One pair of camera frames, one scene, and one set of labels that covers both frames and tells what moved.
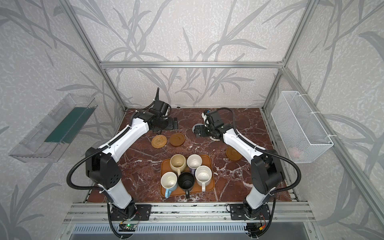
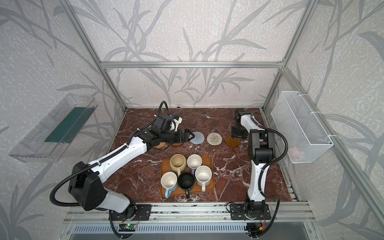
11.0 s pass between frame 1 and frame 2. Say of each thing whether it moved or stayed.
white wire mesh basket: stayed
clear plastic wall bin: stayed
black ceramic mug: stayed
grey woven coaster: moved
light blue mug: stayed
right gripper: moved
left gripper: moved
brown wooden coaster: moved
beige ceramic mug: stayed
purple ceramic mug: stayed
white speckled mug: stayed
